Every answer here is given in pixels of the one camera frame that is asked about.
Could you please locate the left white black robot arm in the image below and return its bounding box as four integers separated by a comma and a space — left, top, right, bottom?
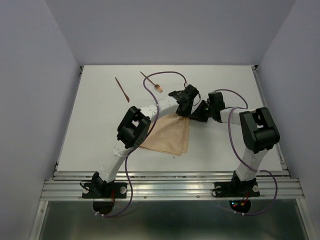
89, 84, 199, 198

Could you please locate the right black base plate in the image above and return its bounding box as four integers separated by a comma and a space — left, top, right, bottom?
211, 180, 261, 199

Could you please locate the peach satin napkin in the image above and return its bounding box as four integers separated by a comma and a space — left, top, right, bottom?
141, 113, 190, 156

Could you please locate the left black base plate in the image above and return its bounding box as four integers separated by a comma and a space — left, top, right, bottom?
80, 181, 128, 200

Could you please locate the copper knife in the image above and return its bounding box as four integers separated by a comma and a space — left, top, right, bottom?
115, 77, 130, 103

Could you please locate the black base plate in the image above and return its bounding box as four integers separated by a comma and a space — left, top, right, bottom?
211, 180, 261, 199
80, 181, 128, 200

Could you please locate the aluminium rail frame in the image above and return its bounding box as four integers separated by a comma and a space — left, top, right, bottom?
30, 65, 318, 240

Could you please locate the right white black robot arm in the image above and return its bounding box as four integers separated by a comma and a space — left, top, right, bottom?
190, 89, 280, 198

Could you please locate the copper fork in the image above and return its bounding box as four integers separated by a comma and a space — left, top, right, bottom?
140, 71, 163, 93

